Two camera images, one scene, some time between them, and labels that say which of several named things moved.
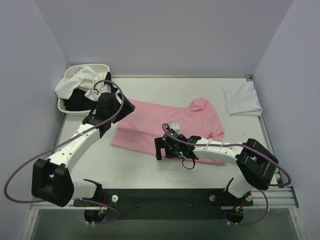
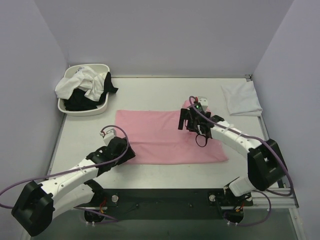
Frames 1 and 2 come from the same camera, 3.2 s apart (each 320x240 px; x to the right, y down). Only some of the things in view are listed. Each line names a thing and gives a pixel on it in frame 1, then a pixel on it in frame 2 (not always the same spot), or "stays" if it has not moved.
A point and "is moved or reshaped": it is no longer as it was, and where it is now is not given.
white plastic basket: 70,70 stays
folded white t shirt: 242,99 stays
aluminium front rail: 279,198 stays
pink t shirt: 137,132 is moved or reshaped
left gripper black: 108,81 to 127,152
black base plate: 164,204 stays
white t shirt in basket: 84,79 stays
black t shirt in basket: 78,101 stays
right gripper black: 162,146 to 182,119
